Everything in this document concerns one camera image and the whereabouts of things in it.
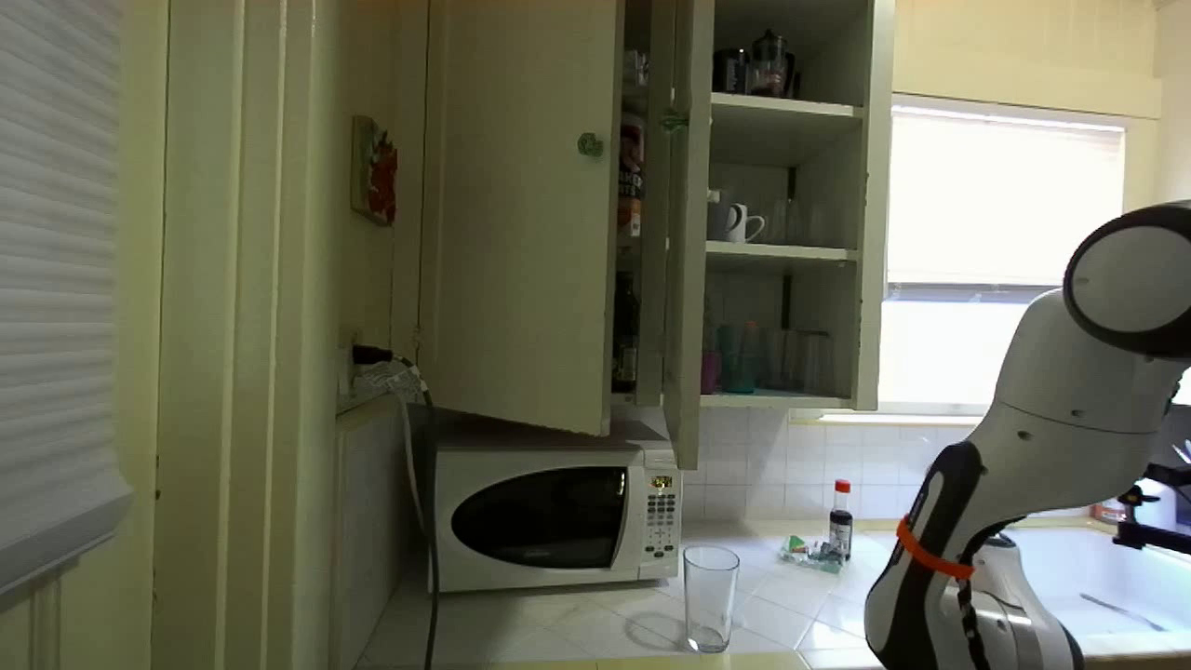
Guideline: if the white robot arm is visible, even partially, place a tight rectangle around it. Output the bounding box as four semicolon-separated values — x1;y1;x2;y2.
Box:
862;201;1191;670

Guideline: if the white mug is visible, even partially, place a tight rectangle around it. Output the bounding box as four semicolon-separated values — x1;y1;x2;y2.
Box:
708;192;767;242

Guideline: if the white microwave oven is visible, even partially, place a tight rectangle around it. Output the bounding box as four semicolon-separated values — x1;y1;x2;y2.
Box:
433;444;679;593

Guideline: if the clear drinking glass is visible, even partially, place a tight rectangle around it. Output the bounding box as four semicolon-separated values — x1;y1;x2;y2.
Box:
686;547;739;654

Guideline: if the dark teapot on shelf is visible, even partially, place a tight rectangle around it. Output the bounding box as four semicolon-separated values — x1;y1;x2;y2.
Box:
714;28;798;97

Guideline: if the crumpled plastic wrapper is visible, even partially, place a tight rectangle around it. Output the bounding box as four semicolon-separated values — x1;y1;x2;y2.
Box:
781;535;846;572

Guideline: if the dark soy sauce bottle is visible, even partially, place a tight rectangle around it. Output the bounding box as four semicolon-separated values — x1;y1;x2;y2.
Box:
831;481;853;562

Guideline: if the red wall item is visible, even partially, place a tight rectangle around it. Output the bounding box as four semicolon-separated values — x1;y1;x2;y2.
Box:
354;114;398;223

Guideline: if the cream upper cabinet door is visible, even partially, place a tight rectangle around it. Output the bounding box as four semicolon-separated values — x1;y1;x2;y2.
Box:
423;0;621;435

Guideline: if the white window blind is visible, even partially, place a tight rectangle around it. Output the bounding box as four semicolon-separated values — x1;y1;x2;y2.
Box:
887;104;1127;286

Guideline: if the cream upper cabinet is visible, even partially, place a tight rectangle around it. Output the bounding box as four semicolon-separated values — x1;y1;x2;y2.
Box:
612;0;894;466

